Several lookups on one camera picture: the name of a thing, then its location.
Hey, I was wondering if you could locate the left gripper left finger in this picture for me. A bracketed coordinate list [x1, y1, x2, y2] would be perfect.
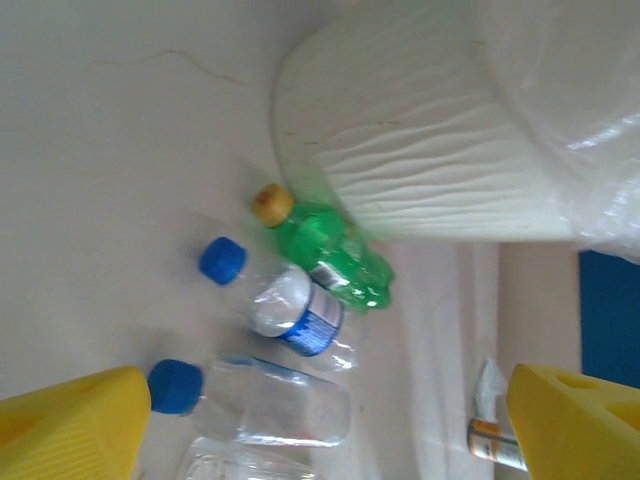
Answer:
[0, 366, 151, 480]

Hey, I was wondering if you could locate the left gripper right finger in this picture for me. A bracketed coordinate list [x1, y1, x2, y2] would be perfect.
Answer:
[504, 363, 640, 480]

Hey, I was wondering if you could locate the white ribbed plastic bin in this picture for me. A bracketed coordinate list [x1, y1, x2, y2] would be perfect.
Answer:
[272, 0, 640, 246]

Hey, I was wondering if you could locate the white waste bin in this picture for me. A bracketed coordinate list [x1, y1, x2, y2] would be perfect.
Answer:
[474, 0, 640, 264]

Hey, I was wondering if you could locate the orange lid jar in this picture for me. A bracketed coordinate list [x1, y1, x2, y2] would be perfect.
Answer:
[468, 418, 529, 472]

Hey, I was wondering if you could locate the green bottle yellow cap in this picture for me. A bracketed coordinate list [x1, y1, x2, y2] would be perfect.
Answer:
[251, 183, 396, 317]

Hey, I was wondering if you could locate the clear bottle blue cap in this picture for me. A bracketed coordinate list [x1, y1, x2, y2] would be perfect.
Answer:
[147, 353, 352, 448]

